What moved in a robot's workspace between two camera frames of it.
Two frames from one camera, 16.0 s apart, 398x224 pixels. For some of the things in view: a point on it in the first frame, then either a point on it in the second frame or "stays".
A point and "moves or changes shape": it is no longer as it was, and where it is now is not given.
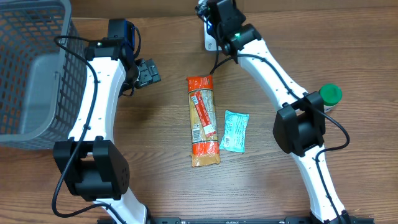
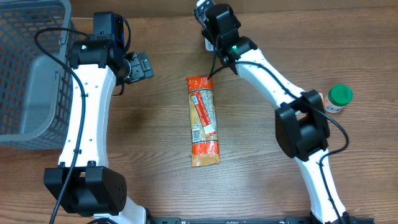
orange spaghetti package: (203, 121) stays
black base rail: (256, 220) stays
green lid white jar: (331, 94) moves or changes shape
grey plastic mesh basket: (43, 76) stays
